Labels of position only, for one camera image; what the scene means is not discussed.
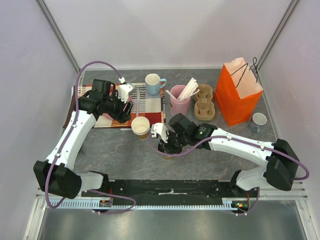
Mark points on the colourful patchwork placemat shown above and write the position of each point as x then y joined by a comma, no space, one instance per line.
151,106

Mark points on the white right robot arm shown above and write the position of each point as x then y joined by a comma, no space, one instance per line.
277,163

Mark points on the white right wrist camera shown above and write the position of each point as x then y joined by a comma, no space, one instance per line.
159,129

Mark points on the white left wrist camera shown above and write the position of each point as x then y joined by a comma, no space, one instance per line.
124,91

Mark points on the pink polka dot plate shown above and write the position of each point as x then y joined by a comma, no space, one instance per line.
107,116

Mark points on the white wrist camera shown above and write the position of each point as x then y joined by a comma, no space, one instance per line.
159,129
124,91

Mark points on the light blue mug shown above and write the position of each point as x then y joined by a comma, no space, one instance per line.
154,83

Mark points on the grey cable duct rail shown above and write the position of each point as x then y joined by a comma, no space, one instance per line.
100,204

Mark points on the orange paper bag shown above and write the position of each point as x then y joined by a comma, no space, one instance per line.
238,90

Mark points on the brown cardboard cup carrier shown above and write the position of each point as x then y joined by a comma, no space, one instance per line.
204,108

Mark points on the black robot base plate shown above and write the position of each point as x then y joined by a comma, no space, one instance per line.
177,191

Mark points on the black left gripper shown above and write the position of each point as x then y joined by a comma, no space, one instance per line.
122,116

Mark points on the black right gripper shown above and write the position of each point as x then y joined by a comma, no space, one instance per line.
167,144

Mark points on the small white paper cup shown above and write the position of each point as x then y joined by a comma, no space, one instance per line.
257,121

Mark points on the stack of paper cups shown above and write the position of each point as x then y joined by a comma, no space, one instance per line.
141,127

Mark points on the pink utensil holder cup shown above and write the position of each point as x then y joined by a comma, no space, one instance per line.
177,106

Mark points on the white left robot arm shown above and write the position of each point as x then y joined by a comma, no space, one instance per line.
55,175

